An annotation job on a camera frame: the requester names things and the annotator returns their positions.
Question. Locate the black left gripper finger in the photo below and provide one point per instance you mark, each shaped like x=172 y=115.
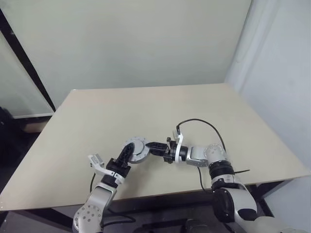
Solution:
x=126 y=153

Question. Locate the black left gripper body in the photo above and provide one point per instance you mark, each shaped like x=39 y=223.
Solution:
x=119 y=167

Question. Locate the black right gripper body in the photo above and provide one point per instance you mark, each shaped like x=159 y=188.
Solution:
x=171 y=153

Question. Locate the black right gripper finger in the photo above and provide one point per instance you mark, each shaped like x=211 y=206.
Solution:
x=158 y=145
x=159 y=152

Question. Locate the grey motor housing copper stator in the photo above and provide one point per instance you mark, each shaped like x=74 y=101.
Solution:
x=138 y=160

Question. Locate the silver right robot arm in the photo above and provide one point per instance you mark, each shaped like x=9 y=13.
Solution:
x=218 y=155

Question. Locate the grey window ledge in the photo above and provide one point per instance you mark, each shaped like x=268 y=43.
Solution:
x=34 y=115

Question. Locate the black bulky object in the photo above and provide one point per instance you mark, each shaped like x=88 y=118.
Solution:
x=6 y=120

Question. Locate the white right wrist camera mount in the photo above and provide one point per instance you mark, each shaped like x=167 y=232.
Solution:
x=179 y=148

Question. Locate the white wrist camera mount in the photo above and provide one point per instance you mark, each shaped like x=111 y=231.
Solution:
x=179 y=148
x=102 y=170

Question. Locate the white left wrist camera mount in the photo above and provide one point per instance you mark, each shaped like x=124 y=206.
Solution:
x=102 y=170

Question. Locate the black diagonal frame post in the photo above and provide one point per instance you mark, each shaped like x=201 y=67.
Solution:
x=26 y=65

